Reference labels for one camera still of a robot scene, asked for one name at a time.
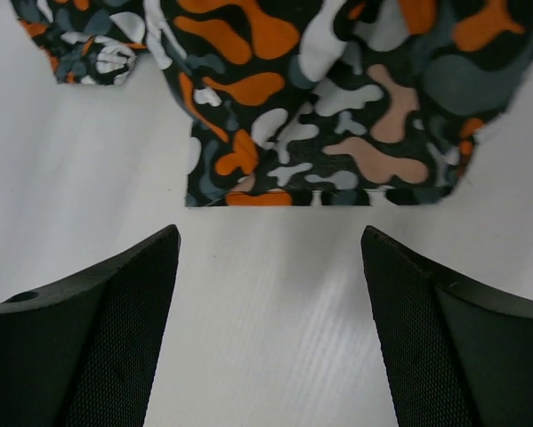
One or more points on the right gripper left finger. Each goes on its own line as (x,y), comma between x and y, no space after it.
(83,350)

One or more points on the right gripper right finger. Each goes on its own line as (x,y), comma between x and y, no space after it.
(456,351)

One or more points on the orange camouflage shorts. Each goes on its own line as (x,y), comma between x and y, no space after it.
(307,102)

